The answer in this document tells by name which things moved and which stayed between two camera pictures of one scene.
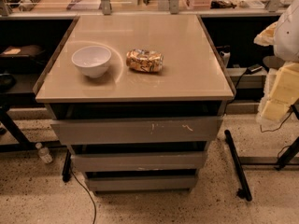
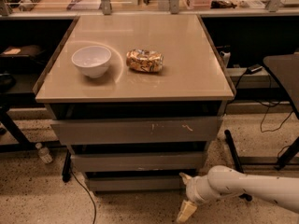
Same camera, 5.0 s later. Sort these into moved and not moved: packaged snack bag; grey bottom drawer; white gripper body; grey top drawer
Moved: white gripper body
Not moved: packaged snack bag; grey top drawer; grey bottom drawer
